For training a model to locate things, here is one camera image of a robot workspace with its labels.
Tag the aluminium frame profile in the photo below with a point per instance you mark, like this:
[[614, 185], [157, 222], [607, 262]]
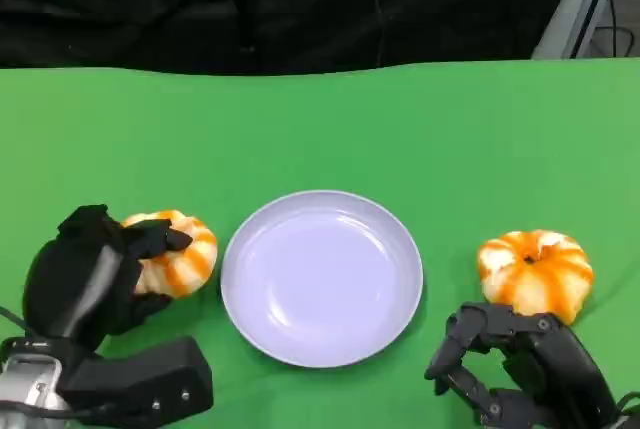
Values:
[[570, 9]]

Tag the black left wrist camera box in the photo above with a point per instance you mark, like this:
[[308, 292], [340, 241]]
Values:
[[145, 384]]

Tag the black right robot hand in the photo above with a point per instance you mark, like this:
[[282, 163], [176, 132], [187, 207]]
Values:
[[565, 371]]

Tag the orange white toy bread roll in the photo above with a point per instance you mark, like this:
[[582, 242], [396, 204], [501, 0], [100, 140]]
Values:
[[190, 269], [537, 279]]

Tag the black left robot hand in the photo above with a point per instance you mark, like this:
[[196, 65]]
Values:
[[65, 289]]

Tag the green table cloth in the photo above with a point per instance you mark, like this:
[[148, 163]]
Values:
[[320, 124]]

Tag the lilac plate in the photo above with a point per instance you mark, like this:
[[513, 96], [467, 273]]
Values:
[[322, 279]]

